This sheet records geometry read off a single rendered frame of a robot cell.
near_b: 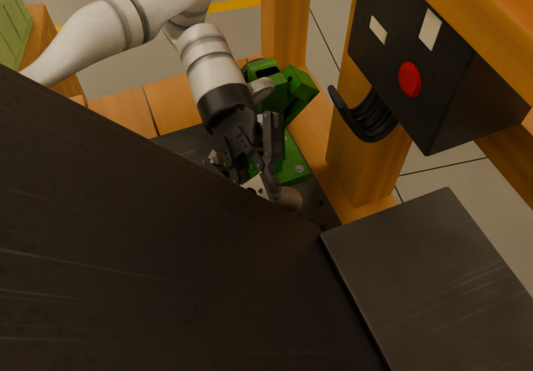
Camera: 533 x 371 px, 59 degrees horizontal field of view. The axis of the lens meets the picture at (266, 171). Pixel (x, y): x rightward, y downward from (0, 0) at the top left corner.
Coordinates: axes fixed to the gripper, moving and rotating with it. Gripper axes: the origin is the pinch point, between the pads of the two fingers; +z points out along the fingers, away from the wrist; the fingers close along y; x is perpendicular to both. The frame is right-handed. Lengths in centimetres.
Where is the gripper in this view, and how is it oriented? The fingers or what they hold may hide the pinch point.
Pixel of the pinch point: (260, 192)
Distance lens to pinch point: 60.0
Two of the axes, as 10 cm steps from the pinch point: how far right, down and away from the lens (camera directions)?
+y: 7.1, -4.7, -5.2
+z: 3.6, 8.8, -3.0
